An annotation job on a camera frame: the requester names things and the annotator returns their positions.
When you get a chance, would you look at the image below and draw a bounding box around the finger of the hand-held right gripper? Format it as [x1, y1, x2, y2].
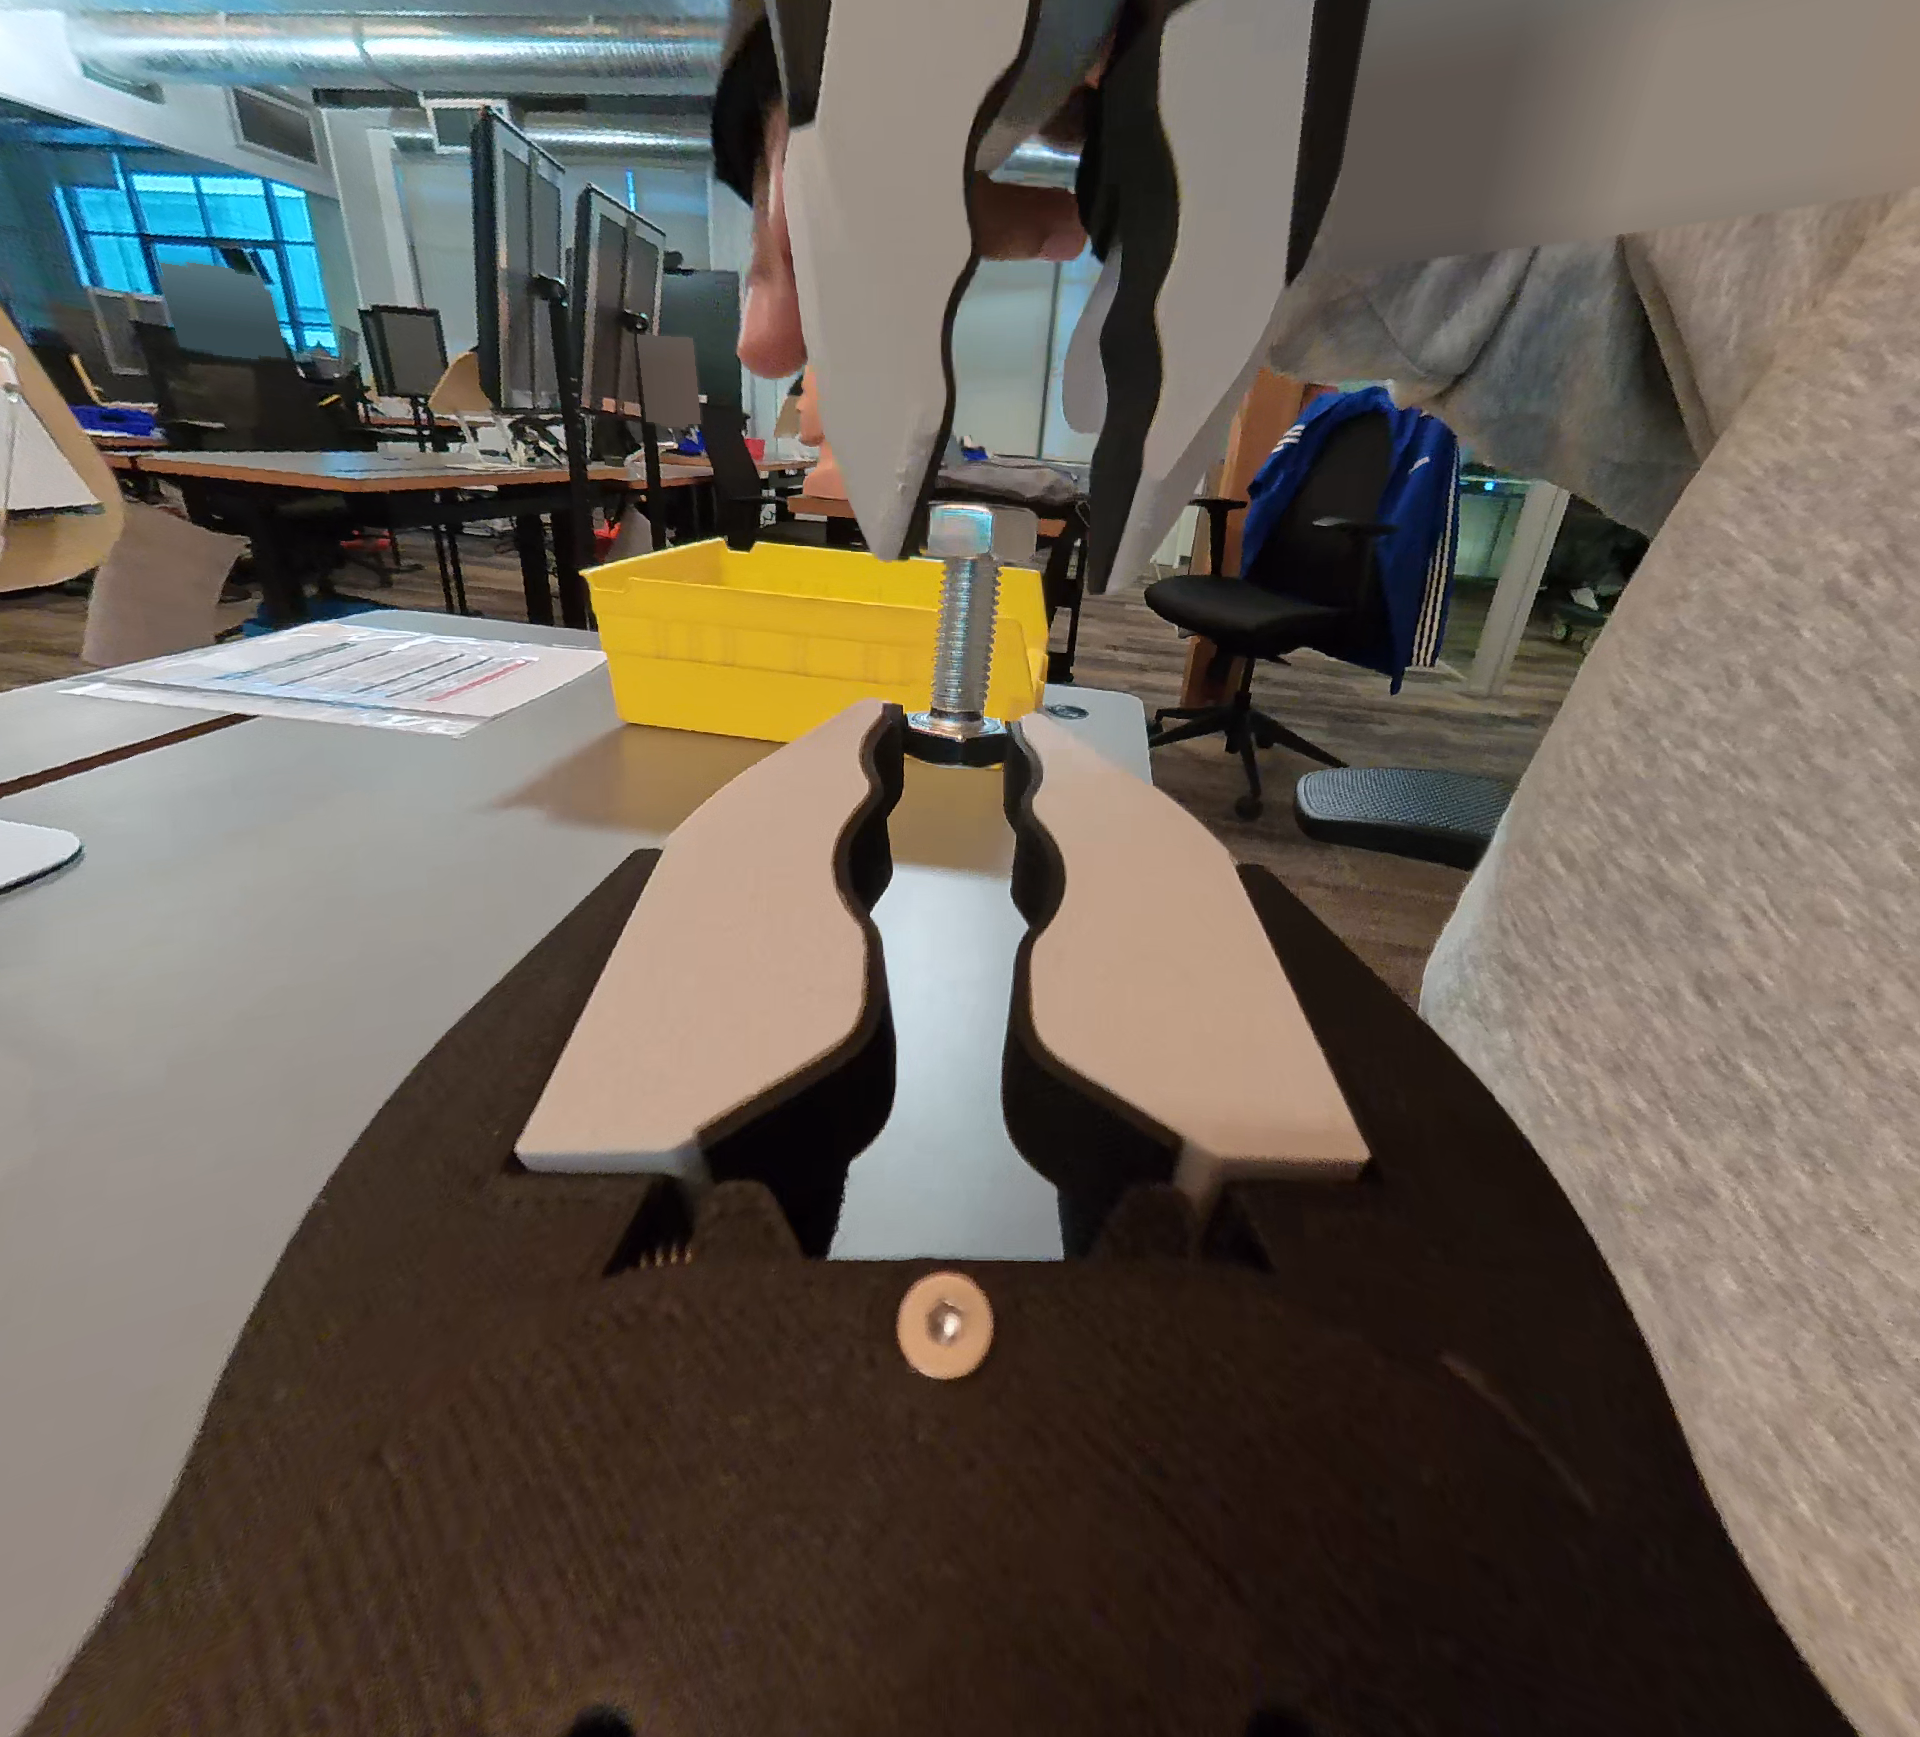
[1058, 0, 1325, 599]
[782, 0, 1040, 565]

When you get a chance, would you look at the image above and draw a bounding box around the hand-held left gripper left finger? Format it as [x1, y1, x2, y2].
[514, 698, 902, 1178]

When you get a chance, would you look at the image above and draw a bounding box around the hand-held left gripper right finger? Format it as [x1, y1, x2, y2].
[1002, 713, 1378, 1187]

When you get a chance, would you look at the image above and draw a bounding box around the steel bolt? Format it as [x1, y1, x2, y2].
[904, 523, 1003, 775]

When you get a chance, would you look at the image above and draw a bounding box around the person's right forearm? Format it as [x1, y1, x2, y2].
[1264, 237, 1719, 543]

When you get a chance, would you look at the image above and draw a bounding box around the grey desk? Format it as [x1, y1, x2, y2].
[0, 608, 1154, 1737]

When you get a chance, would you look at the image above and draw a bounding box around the wooden top background desk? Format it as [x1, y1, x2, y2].
[104, 447, 782, 629]

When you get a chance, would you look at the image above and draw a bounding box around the person's right hand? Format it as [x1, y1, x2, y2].
[738, 154, 1092, 384]

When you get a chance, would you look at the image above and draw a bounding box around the yellow plastic bin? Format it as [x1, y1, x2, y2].
[581, 536, 1052, 746]

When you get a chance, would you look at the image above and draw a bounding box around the black monitor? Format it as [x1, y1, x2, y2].
[468, 108, 569, 416]
[569, 184, 669, 418]

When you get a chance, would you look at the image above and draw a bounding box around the black office chair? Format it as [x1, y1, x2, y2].
[1142, 394, 1463, 825]

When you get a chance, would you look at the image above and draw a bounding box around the blue striped jacket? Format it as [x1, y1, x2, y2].
[1235, 387, 1463, 697]

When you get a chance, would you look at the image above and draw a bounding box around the laminated paper sheet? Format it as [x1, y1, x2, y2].
[61, 618, 609, 737]

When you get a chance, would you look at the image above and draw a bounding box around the grey paper bag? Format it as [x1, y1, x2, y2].
[82, 506, 250, 667]

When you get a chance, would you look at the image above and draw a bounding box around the instruction sheet on stand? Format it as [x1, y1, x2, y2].
[0, 305, 129, 896]

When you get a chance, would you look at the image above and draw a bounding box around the printed instruction sheet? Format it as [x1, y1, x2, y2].
[0, 387, 100, 516]

